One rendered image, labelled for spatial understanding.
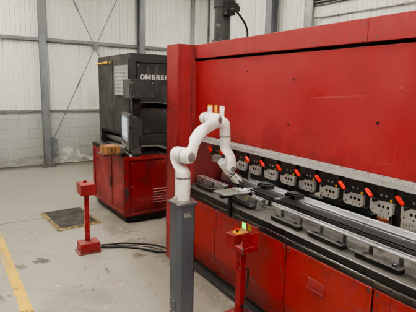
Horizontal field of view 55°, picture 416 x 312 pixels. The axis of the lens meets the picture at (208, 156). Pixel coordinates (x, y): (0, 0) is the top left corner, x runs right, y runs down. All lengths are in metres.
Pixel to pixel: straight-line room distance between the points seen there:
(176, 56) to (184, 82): 0.26
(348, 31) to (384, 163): 0.82
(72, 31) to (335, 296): 8.67
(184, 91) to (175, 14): 7.33
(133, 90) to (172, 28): 7.26
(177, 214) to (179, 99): 1.40
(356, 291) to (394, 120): 1.03
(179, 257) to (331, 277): 1.15
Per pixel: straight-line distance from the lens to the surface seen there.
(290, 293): 3.15
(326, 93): 2.79
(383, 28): 2.54
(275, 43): 3.16
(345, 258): 2.68
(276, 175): 3.17
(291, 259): 3.03
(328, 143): 2.78
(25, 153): 10.04
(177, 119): 4.09
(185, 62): 4.12
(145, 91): 4.10
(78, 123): 10.22
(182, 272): 3.30
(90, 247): 4.84
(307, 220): 3.01
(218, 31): 4.00
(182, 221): 3.13
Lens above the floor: 1.88
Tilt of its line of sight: 10 degrees down
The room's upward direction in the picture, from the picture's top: 1 degrees clockwise
